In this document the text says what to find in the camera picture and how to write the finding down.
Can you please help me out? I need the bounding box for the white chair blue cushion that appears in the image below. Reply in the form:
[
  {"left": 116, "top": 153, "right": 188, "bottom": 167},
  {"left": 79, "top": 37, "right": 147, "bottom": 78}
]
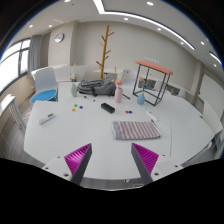
[{"left": 30, "top": 67, "right": 57, "bottom": 103}]

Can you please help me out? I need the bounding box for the pink vase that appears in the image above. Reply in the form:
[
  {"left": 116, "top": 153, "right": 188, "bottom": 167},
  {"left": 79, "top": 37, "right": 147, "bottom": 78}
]
[{"left": 115, "top": 80, "right": 123, "bottom": 103}]

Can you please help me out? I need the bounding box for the grey backpack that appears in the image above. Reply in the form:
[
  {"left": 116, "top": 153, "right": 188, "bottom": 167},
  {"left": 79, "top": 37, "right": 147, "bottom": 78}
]
[{"left": 78, "top": 78, "right": 116, "bottom": 96}]

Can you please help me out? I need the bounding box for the black rectangular box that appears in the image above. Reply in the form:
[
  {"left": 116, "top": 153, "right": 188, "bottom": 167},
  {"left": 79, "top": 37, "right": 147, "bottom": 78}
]
[{"left": 101, "top": 103, "right": 115, "bottom": 114}]

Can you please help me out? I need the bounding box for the round wall clock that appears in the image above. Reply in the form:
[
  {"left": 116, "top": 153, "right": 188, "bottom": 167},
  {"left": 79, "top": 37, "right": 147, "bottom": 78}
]
[{"left": 54, "top": 33, "right": 64, "bottom": 43}]

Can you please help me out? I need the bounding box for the black frame orange top stand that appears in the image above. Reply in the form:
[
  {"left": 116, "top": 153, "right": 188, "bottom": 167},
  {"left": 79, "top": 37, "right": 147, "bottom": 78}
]
[{"left": 132, "top": 61, "right": 173, "bottom": 106}]

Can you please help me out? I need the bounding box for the wooden coat rack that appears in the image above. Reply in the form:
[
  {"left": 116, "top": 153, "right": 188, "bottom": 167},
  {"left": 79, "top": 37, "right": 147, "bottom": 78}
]
[{"left": 96, "top": 24, "right": 114, "bottom": 79}]

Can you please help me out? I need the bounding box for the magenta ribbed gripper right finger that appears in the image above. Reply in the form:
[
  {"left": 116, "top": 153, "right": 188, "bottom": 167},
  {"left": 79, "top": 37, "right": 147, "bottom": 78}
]
[{"left": 131, "top": 143, "right": 159, "bottom": 185}]

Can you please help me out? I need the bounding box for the green vase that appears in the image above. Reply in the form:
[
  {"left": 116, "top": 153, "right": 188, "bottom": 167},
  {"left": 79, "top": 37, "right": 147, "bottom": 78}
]
[{"left": 71, "top": 83, "right": 78, "bottom": 97}]

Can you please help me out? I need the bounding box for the blue vase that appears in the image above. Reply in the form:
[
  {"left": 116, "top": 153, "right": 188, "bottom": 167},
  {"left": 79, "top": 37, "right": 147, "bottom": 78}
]
[{"left": 137, "top": 92, "right": 145, "bottom": 105}]

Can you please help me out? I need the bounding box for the white marker red cap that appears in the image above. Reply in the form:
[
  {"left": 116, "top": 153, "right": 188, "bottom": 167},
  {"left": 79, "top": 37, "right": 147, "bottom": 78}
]
[{"left": 147, "top": 111, "right": 158, "bottom": 121}]

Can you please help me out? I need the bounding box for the striped pink blue towel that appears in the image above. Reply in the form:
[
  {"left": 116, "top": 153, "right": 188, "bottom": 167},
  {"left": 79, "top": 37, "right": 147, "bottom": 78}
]
[{"left": 112, "top": 121, "right": 161, "bottom": 140}]

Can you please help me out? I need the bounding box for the grey curtain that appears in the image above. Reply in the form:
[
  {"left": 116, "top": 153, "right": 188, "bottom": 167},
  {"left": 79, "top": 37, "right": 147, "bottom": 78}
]
[{"left": 27, "top": 35, "right": 42, "bottom": 78}]

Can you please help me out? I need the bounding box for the white remote control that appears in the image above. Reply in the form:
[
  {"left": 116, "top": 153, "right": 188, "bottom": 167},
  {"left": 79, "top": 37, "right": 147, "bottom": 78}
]
[{"left": 37, "top": 113, "right": 55, "bottom": 125}]

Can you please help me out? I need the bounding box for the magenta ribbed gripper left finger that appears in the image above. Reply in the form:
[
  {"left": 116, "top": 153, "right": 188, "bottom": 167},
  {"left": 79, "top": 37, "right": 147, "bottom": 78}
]
[{"left": 64, "top": 144, "right": 92, "bottom": 185}]

